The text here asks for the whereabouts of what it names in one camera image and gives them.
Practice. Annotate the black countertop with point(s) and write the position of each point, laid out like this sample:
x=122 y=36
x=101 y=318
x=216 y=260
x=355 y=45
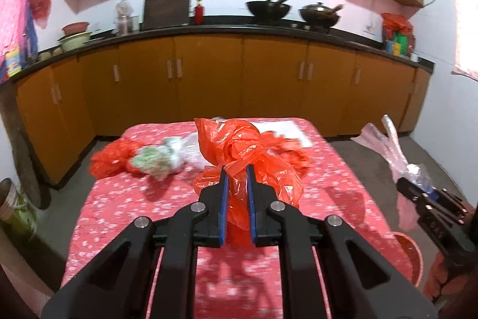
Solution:
x=224 y=30

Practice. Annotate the red bag on groceries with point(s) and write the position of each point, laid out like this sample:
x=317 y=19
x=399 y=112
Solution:
x=396 y=23

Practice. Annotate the green and white bag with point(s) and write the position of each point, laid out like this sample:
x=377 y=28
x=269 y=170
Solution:
x=158 y=158

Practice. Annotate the glass jar with green contents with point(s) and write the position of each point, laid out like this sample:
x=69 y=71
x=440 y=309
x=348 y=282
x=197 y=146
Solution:
x=16 y=210

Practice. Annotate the hanging red plastic bag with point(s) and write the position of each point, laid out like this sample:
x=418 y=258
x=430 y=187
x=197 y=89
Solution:
x=40 y=3

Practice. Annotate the pale pink plastic bag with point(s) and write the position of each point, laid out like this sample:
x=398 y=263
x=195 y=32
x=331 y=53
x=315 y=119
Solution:
x=392 y=151

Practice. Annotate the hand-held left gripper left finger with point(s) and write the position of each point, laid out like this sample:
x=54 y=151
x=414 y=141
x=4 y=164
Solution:
x=224 y=207

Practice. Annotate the person's right hand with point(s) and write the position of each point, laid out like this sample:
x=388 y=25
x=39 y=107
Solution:
x=438 y=278

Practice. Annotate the red floral tablecloth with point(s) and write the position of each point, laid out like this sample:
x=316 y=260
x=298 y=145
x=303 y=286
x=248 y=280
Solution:
x=130 y=214

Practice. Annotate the black board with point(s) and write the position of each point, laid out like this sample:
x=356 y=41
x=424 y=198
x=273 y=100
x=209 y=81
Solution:
x=166 y=12

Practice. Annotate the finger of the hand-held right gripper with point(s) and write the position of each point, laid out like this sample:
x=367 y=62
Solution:
x=448 y=205
x=410 y=192

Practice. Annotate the pink patterned curtain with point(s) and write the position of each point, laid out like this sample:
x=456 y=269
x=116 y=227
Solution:
x=465 y=23

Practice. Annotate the white paper sheet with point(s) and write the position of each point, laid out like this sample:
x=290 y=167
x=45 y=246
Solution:
x=283 y=128

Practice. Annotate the red plastic bin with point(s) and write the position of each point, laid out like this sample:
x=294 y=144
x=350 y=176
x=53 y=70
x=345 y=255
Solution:
x=410 y=255

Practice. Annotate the red bowl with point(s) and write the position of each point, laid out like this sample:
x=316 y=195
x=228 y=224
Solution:
x=74 y=28

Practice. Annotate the white wall socket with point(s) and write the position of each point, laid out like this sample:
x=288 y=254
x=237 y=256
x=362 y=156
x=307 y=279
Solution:
x=369 y=28

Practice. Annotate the red bottle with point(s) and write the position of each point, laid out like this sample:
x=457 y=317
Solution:
x=199 y=14

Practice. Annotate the black wok with lid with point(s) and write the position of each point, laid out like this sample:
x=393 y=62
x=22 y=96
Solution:
x=319 y=18

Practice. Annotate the wooden base cabinets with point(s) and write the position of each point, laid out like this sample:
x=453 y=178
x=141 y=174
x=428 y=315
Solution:
x=209 y=80

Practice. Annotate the metal pot with plastic bag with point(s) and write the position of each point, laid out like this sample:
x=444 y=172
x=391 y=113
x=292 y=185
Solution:
x=125 y=20

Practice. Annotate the pale green bowl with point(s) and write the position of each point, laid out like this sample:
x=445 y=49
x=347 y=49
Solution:
x=74 y=41

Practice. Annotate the colourful carton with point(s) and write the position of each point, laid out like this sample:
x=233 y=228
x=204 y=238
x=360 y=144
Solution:
x=13 y=61

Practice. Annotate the red plastic bag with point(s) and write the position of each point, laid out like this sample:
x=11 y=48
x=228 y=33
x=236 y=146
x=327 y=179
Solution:
x=112 y=158
x=40 y=3
x=239 y=143
x=287 y=151

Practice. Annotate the green packets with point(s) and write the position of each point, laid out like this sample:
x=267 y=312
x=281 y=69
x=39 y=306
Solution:
x=397 y=44

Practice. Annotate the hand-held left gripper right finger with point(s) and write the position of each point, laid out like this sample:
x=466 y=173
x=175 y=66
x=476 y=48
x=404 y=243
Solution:
x=252 y=207

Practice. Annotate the black wok with ladle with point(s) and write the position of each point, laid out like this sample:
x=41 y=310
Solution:
x=269 y=10

